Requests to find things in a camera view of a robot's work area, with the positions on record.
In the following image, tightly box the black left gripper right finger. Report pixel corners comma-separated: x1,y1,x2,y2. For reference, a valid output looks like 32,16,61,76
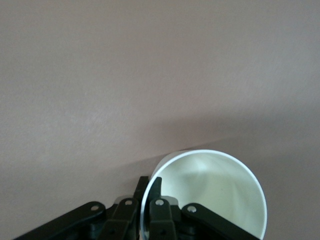
147,176,262,240

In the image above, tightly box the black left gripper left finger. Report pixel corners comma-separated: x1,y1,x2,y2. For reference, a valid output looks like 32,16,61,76
14,175,150,240

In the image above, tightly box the white plastic cup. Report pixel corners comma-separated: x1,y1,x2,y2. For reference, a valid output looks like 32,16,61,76
139,149,268,240

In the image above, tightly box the brown table cover mat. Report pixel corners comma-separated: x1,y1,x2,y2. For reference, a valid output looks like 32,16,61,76
0,0,320,240

